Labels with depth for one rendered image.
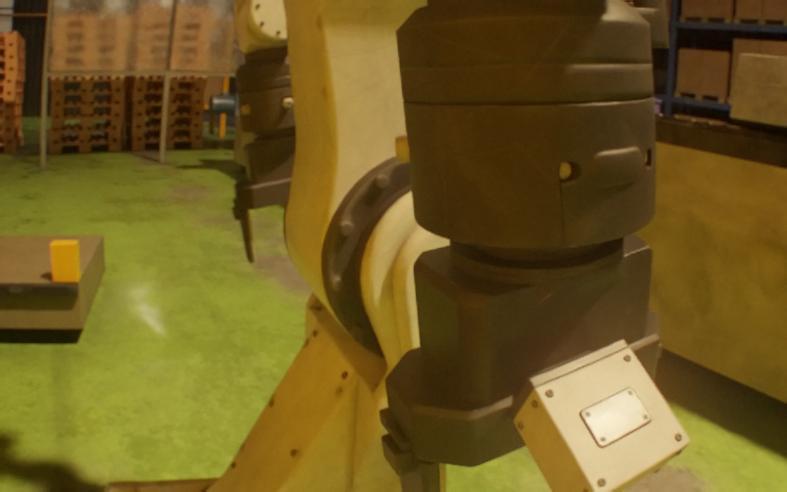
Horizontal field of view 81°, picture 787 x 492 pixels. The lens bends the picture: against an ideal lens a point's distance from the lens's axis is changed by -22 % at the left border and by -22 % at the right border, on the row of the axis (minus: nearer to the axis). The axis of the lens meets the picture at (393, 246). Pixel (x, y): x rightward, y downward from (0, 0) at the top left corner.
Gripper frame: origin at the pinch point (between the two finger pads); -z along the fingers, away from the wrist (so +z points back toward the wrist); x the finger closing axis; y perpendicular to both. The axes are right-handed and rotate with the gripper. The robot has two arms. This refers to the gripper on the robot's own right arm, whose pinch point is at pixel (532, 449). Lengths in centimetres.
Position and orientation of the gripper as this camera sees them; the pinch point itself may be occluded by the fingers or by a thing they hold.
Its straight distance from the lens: 25.9
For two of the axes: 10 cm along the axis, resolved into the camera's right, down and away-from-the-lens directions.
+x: 9.2, -2.1, 3.3
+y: -3.8, -2.6, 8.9
